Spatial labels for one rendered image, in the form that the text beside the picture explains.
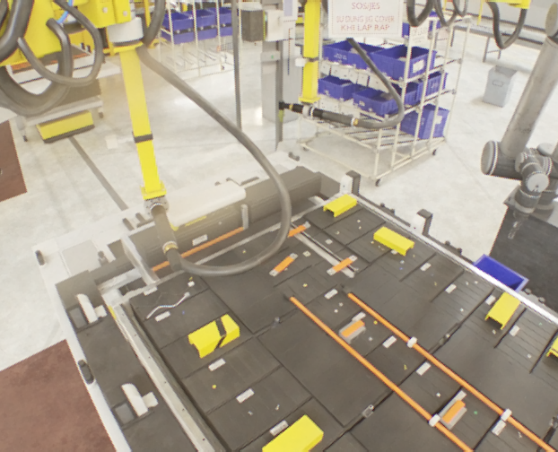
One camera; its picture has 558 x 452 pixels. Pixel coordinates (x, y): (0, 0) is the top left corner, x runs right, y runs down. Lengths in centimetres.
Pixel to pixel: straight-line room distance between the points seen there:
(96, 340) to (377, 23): 177
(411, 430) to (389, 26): 159
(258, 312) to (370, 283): 44
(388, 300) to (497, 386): 47
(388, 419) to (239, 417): 42
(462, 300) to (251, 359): 81
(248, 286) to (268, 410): 50
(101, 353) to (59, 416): 107
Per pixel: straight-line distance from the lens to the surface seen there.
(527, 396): 141
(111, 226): 225
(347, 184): 217
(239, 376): 126
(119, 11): 109
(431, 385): 131
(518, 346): 153
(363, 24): 189
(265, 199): 178
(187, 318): 142
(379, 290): 151
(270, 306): 142
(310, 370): 126
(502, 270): 192
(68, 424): 254
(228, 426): 118
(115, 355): 156
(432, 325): 145
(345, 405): 121
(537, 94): 207
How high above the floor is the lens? 207
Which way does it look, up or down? 37 degrees down
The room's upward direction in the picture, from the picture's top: straight up
